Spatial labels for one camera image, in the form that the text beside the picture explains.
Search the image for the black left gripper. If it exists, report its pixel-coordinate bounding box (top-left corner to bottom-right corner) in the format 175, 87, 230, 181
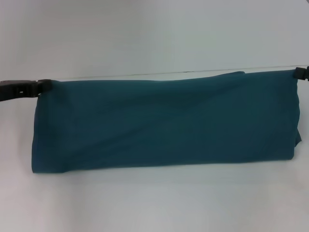
0, 79, 52, 102

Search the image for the teal t-shirt with FREE print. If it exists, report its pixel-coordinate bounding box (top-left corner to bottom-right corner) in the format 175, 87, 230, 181
31, 70, 302, 174

